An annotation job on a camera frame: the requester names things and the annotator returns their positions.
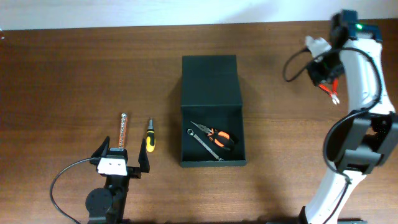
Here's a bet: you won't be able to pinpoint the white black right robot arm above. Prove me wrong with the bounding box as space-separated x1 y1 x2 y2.
299 9 397 223

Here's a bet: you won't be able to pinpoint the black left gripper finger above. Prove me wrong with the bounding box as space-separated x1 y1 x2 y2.
138 139 150 173
91 136 110 158

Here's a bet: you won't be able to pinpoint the silver ratchet wrench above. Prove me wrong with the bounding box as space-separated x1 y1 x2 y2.
187 129 224 161

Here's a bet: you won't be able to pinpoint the black open gift box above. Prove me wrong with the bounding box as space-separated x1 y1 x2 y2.
181 55 246 167

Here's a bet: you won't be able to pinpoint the red handled wire cutters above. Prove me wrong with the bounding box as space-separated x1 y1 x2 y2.
318 78 340 105

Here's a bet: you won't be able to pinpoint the yellow black stubby screwdriver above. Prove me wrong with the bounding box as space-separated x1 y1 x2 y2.
146 118 155 152

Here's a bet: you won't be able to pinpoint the orange black long-nose pliers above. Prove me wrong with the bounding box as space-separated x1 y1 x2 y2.
191 121 238 151

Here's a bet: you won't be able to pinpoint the orange socket bit rail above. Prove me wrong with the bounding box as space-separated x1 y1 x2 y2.
118 113 127 148

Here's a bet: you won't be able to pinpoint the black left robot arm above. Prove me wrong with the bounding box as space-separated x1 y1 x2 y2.
85 137 150 224

